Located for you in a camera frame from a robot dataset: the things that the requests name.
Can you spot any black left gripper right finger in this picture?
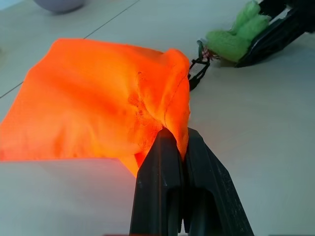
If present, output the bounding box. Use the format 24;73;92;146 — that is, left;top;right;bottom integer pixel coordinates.
183;127;255;236

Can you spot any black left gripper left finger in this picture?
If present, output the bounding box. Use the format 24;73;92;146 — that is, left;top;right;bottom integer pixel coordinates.
129;128;185;236

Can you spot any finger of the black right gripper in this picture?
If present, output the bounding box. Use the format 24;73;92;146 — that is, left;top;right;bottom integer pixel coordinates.
257;0;315;17
234;4;315;68

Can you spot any green fuzzy object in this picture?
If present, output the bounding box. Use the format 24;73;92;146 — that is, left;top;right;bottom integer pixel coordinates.
197;0;271;63

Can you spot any orange fabric pouch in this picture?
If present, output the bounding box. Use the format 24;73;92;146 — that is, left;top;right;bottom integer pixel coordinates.
0;37;192;178

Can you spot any grey round bowl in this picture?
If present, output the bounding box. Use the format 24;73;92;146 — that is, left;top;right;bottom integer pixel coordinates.
32;0;86;14

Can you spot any black pouch drawstring with lock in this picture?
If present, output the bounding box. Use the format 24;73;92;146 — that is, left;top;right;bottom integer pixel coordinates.
187;56;212;92

